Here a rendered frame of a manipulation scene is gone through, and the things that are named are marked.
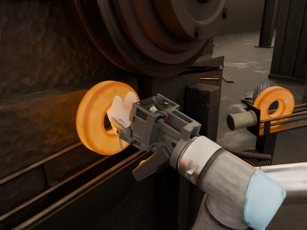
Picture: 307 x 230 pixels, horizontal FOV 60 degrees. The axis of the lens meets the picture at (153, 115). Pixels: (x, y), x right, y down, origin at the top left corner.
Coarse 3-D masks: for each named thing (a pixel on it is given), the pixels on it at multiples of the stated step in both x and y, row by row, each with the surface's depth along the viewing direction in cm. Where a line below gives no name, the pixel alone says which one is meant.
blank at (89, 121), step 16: (96, 96) 51; (112, 96) 54; (80, 112) 51; (96, 112) 52; (80, 128) 51; (96, 128) 52; (112, 128) 59; (96, 144) 53; (112, 144) 56; (128, 144) 60
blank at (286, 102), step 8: (272, 88) 95; (280, 88) 94; (264, 96) 93; (272, 96) 94; (280, 96) 95; (288, 96) 96; (256, 104) 95; (264, 104) 94; (280, 104) 99; (288, 104) 97; (264, 112) 96; (280, 112) 98; (288, 112) 98; (280, 120) 99; (272, 128) 99
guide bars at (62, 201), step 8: (136, 152) 66; (144, 152) 67; (128, 160) 63; (112, 168) 60; (104, 176) 58; (88, 184) 56; (72, 192) 53; (80, 192) 54; (64, 200) 52; (48, 208) 50; (56, 208) 51; (32, 216) 48; (40, 216) 48; (24, 224) 46
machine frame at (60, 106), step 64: (0, 0) 49; (64, 0) 58; (0, 64) 51; (64, 64) 61; (192, 64) 92; (0, 128) 49; (64, 128) 59; (0, 192) 52; (64, 192) 63; (192, 192) 116
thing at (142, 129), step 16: (160, 96) 50; (144, 112) 44; (160, 112) 45; (176, 112) 46; (144, 128) 46; (160, 128) 45; (176, 128) 45; (192, 128) 42; (144, 144) 47; (160, 144) 47; (176, 144) 45; (176, 160) 43
